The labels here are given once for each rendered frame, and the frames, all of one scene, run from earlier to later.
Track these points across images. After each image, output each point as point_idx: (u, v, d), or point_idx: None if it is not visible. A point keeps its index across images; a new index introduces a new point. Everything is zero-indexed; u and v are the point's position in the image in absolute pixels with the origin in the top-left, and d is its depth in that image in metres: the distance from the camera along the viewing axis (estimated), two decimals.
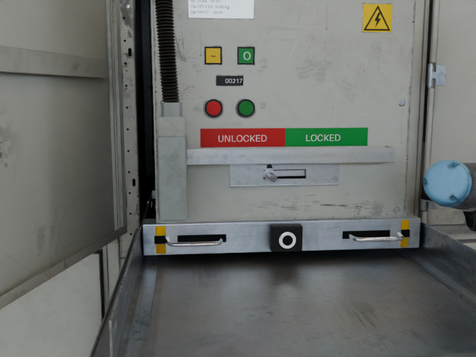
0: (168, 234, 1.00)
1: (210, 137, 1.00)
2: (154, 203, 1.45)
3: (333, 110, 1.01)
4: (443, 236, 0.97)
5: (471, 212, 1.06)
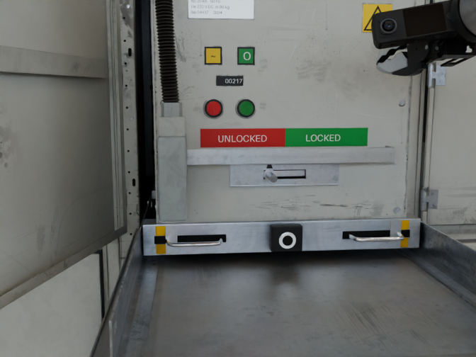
0: (168, 234, 1.00)
1: (210, 137, 1.00)
2: (154, 203, 1.45)
3: (333, 110, 1.01)
4: (443, 236, 0.97)
5: (426, 61, 0.79)
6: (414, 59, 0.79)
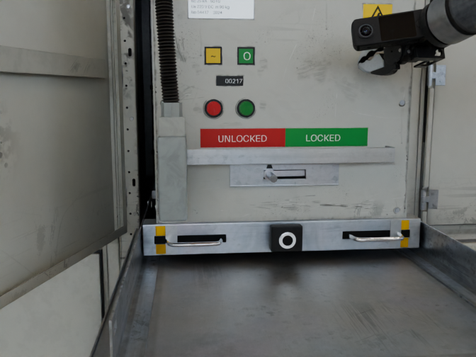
0: (168, 234, 1.00)
1: (210, 137, 1.00)
2: (154, 203, 1.45)
3: (333, 110, 1.01)
4: (443, 236, 0.97)
5: (400, 63, 0.89)
6: (389, 61, 0.89)
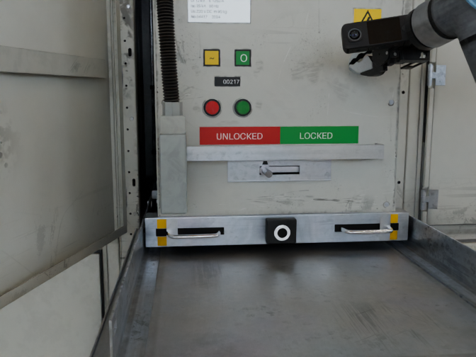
0: (168, 227, 1.06)
1: (209, 134, 1.05)
2: None
3: (326, 109, 1.07)
4: (443, 236, 0.97)
5: (387, 65, 0.94)
6: (377, 63, 0.94)
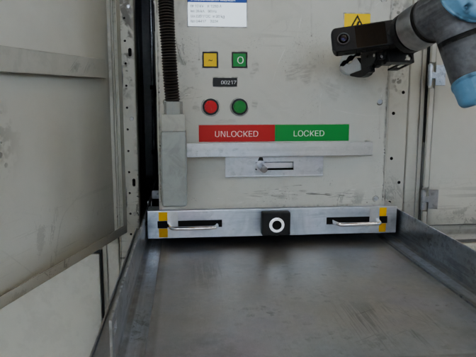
0: (169, 219, 1.12)
1: (207, 132, 1.11)
2: None
3: (318, 108, 1.13)
4: (443, 236, 0.97)
5: (375, 66, 1.00)
6: (365, 64, 1.01)
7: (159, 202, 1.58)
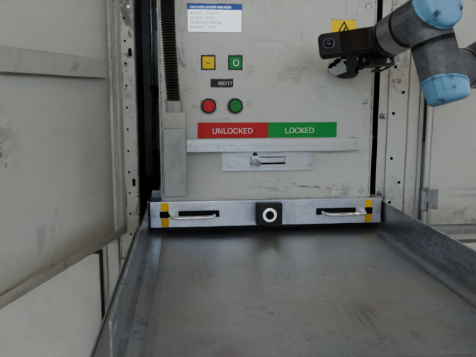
0: (171, 210, 1.21)
1: (206, 129, 1.20)
2: (158, 185, 1.67)
3: (308, 107, 1.22)
4: (443, 236, 0.97)
5: (358, 69, 1.10)
6: (350, 67, 1.10)
7: (160, 180, 1.67)
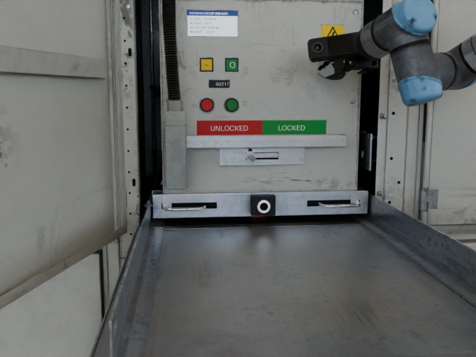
0: (164, 202, 1.30)
1: (205, 127, 1.30)
2: (159, 185, 1.75)
3: (299, 106, 1.31)
4: (443, 236, 0.97)
5: (346, 71, 1.19)
6: (338, 69, 1.19)
7: (161, 188, 1.74)
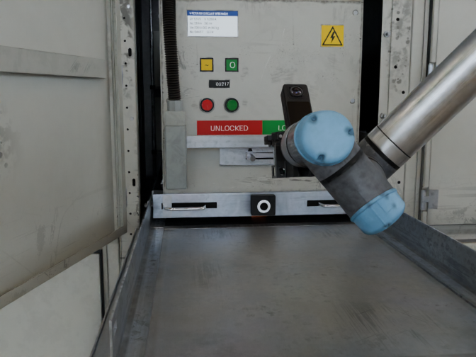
0: (164, 201, 1.30)
1: (205, 127, 1.30)
2: (159, 185, 1.75)
3: None
4: (443, 236, 0.97)
5: (272, 140, 0.95)
6: (274, 133, 0.96)
7: (161, 188, 1.74)
